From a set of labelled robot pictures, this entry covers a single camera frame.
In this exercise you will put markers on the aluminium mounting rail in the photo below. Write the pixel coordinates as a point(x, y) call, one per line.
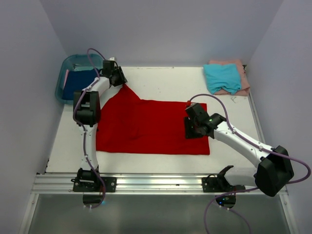
point(127, 184)

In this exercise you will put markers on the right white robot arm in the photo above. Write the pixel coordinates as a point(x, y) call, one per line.
point(271, 170)

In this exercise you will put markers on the folded pink t shirt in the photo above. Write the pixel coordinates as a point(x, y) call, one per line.
point(244, 82)

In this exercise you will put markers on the teal plastic bin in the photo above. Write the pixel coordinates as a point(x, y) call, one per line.
point(75, 63)

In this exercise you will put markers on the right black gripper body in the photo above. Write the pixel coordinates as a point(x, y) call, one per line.
point(196, 123)

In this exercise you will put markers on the red t shirt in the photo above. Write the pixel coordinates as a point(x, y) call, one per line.
point(133, 125)

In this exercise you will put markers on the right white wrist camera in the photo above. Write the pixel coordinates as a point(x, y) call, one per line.
point(189, 103)

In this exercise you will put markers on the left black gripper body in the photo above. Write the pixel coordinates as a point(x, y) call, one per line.
point(115, 73)

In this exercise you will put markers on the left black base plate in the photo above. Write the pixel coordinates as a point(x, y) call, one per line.
point(91, 186)

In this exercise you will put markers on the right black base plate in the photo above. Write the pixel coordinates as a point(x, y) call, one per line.
point(213, 184)

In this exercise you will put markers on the dark blue t shirt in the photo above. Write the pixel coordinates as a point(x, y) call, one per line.
point(78, 80)

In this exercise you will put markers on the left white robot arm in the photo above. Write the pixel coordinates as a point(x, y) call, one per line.
point(87, 114)

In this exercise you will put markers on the pink paper in bin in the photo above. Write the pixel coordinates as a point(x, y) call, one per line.
point(65, 78)

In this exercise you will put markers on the folded turquoise t shirt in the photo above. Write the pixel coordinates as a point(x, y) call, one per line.
point(226, 77)

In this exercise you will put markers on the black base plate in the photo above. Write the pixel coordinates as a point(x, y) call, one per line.
point(91, 186)
point(213, 184)

